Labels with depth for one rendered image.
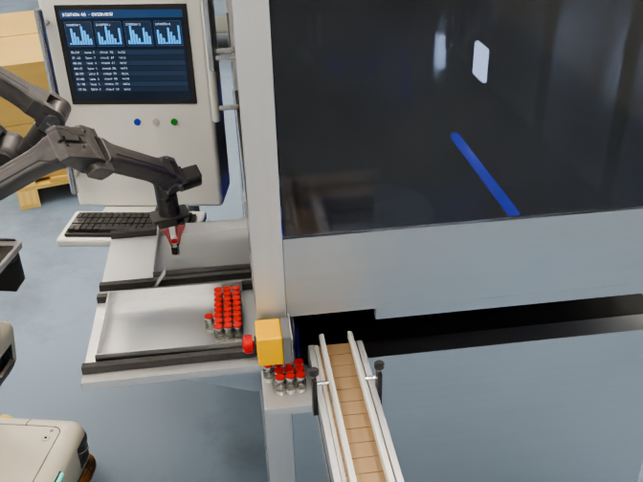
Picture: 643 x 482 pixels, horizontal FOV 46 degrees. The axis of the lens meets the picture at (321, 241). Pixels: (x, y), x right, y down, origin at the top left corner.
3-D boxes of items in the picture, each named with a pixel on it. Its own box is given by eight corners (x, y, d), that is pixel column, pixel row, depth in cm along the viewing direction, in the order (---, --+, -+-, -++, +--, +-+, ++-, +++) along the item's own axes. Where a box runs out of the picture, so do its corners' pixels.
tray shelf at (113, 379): (272, 224, 235) (272, 218, 234) (296, 367, 175) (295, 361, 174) (113, 237, 230) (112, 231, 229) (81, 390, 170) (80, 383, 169)
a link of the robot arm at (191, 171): (157, 157, 195) (171, 186, 194) (196, 144, 201) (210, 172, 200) (149, 178, 206) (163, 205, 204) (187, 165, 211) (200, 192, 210)
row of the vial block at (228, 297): (232, 300, 195) (231, 285, 193) (233, 342, 180) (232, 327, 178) (224, 300, 195) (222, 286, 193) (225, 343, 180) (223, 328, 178)
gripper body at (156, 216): (191, 219, 207) (188, 195, 203) (154, 228, 204) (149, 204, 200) (186, 209, 212) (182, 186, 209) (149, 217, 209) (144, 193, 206)
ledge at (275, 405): (322, 370, 174) (322, 363, 173) (330, 409, 163) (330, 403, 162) (261, 377, 172) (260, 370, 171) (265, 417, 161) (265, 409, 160)
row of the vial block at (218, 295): (223, 300, 195) (222, 286, 193) (224, 343, 180) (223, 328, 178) (214, 301, 195) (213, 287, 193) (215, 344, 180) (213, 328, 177)
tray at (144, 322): (242, 291, 199) (241, 280, 198) (246, 353, 177) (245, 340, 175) (110, 302, 196) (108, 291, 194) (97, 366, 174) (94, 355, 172)
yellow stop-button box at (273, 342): (289, 342, 167) (287, 316, 163) (292, 363, 161) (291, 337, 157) (254, 346, 166) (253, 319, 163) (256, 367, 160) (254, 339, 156)
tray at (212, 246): (273, 226, 230) (272, 215, 228) (280, 271, 208) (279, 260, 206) (159, 235, 226) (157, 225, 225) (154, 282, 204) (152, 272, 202)
